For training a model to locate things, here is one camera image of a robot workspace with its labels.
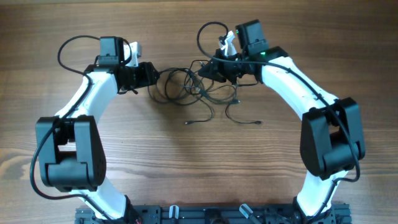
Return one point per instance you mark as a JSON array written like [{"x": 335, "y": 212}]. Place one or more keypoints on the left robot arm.
[{"x": 69, "y": 161}]

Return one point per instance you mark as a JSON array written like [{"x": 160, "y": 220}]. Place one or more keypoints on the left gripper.
[{"x": 149, "y": 74}]

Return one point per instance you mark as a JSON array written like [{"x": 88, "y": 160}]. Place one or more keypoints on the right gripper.
[{"x": 219, "y": 70}]

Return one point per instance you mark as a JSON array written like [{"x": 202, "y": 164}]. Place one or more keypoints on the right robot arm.
[{"x": 331, "y": 139}]

